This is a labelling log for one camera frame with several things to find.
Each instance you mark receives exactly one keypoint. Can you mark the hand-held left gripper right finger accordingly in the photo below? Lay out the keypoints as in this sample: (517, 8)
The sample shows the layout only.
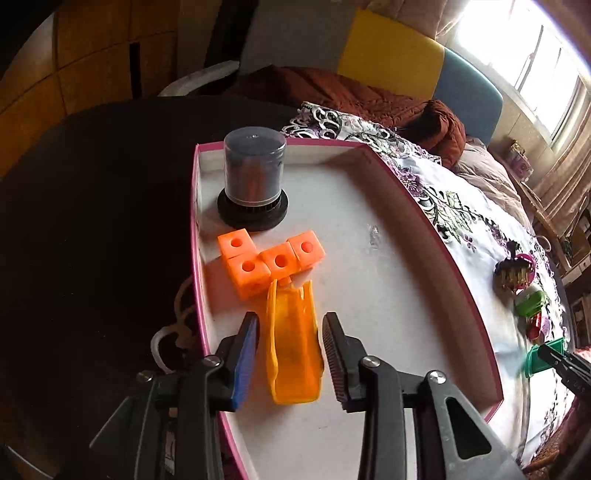
(334, 362)

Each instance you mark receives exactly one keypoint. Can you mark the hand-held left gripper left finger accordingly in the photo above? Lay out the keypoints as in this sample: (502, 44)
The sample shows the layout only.
(244, 364)

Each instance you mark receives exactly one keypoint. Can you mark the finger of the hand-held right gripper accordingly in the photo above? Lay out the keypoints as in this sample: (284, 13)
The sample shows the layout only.
(570, 369)

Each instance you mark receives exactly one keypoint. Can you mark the green cup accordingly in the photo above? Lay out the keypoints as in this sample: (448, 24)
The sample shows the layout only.
(545, 356)

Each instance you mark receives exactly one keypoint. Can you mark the orange plastic scoop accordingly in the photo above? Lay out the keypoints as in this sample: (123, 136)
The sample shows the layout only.
(293, 350)

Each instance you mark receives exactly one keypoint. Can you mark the green and white toy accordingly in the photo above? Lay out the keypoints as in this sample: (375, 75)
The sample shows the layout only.
(531, 301)

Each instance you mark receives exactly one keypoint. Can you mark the pink-edged shallow box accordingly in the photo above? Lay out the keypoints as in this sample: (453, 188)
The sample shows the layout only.
(392, 300)

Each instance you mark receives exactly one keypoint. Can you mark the red translucent toy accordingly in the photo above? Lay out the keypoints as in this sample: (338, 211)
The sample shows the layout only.
(538, 328)

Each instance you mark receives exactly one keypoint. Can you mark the orange plastic cube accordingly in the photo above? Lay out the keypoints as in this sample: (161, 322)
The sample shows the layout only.
(235, 243)
(305, 248)
(278, 263)
(247, 273)

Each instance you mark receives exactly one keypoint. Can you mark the dark toy with magenta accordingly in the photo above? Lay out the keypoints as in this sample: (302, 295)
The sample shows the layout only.
(515, 272)

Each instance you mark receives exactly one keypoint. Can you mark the wooden rack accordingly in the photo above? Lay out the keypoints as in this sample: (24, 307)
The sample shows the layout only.
(570, 244)

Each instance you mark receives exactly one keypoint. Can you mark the floral embroidered tablecloth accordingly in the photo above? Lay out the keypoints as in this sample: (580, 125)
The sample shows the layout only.
(485, 258)

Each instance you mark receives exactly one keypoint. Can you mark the black cylinder container clear cap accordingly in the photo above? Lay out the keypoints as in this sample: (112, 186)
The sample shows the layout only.
(251, 175)

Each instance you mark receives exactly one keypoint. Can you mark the mauve quilt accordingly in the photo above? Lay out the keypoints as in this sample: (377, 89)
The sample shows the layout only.
(489, 180)

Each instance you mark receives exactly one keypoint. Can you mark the purple printed box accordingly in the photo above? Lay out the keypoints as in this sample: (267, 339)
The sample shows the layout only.
(521, 160)

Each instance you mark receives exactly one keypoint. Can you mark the brown padded jacket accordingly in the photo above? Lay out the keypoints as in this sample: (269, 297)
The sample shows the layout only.
(369, 101)

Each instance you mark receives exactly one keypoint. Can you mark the grey yellow blue chair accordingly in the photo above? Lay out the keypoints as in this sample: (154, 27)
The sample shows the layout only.
(392, 55)

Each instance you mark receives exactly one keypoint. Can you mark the window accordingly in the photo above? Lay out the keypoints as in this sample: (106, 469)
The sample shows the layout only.
(531, 55)

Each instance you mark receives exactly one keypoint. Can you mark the wooden cabinet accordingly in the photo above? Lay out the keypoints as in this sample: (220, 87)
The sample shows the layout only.
(92, 55)

